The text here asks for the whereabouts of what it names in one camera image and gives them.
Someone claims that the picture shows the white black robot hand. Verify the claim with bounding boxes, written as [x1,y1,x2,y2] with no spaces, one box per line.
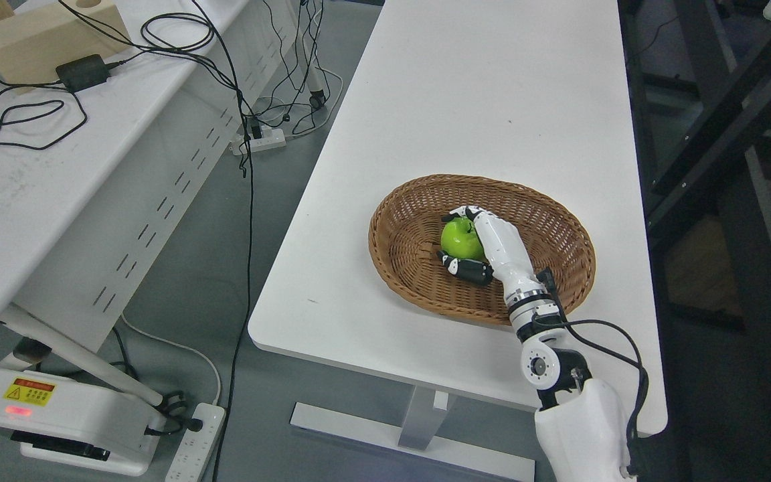
[437,206,548,309]

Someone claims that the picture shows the green apple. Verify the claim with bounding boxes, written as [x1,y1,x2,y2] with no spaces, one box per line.
[440,217,485,260]

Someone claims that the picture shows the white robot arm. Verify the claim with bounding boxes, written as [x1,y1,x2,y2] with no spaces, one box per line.
[505,289,637,481]

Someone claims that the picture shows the black metal shelf rack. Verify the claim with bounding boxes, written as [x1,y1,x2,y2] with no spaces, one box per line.
[618,1,771,481]

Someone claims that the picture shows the brown wicker basket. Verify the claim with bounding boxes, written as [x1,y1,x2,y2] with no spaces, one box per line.
[368,174,596,327]

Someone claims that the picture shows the white power strip far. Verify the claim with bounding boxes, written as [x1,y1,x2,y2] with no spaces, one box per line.
[228,127,286,156]

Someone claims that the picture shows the white power strip near device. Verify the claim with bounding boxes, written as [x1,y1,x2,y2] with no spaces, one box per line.
[165,403,226,481]

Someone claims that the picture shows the white desk with perforated panel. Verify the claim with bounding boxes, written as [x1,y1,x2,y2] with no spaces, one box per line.
[0,0,323,406]

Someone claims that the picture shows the black power adapter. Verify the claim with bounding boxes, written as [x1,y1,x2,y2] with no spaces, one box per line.
[55,53,110,92]

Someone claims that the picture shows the white box device warning label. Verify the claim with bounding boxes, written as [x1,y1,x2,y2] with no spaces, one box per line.
[0,368,165,476]

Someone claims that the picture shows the wooden block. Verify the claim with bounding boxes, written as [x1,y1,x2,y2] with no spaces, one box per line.
[0,1,131,84]

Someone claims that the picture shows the white pedestal table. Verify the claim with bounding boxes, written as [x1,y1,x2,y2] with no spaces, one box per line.
[234,1,668,481]

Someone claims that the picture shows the long black floor cable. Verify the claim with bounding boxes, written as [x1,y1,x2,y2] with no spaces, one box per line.
[191,0,259,482]

